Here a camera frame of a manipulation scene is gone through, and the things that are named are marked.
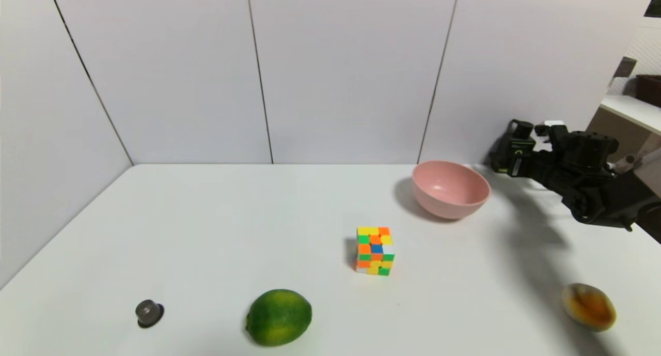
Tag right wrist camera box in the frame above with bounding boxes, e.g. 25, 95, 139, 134
534, 120, 570, 152

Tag multicolour puzzle cube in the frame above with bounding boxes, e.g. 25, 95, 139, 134
355, 226, 395, 276

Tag white background desk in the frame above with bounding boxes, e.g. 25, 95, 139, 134
599, 94, 661, 136

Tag grey angled panel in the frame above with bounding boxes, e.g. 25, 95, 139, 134
613, 57, 638, 79

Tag pink bowl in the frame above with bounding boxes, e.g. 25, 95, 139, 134
412, 160, 491, 221

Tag green lime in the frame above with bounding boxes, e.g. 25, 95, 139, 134
245, 289, 313, 347

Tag toy half boiled egg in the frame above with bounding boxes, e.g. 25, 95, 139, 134
561, 283, 617, 332

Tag white desk leg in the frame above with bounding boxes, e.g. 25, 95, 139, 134
607, 135, 661, 178

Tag dark brown box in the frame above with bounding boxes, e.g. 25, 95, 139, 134
634, 74, 661, 107

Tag small grey metal knob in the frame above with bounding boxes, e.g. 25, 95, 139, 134
135, 299, 165, 329

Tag black pump bottle green label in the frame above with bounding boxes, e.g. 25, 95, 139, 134
490, 119, 536, 177

